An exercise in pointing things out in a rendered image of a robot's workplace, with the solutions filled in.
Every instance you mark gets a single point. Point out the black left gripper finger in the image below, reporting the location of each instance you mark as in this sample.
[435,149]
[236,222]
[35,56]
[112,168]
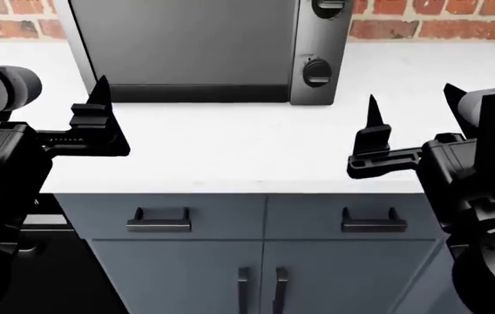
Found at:
[108,131]

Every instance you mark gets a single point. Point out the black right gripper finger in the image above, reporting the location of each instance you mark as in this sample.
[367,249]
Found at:
[453,93]
[373,137]

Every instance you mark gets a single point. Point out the black timer knob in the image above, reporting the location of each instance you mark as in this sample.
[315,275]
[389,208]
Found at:
[316,72]

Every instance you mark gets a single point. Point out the silver toaster oven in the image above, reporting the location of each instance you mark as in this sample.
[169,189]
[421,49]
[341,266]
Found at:
[339,49]

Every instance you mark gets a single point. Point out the toaster oven glass door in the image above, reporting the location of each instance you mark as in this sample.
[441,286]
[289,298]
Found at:
[186,42]

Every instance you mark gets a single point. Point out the grey drawer front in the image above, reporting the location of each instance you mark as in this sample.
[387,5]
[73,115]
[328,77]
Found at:
[308,216]
[99,216]

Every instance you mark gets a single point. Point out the grey kitchen base cabinet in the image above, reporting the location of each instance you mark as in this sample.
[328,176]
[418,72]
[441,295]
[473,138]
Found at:
[430,281]

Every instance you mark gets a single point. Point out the black temperature knob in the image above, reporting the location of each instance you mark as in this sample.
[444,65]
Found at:
[327,8]

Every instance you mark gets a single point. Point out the grey cabinet door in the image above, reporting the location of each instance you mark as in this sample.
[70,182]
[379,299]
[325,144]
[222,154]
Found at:
[164,278]
[352,278]

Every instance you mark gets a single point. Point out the black dishwasher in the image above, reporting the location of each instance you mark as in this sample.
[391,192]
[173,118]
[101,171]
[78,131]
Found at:
[64,278]

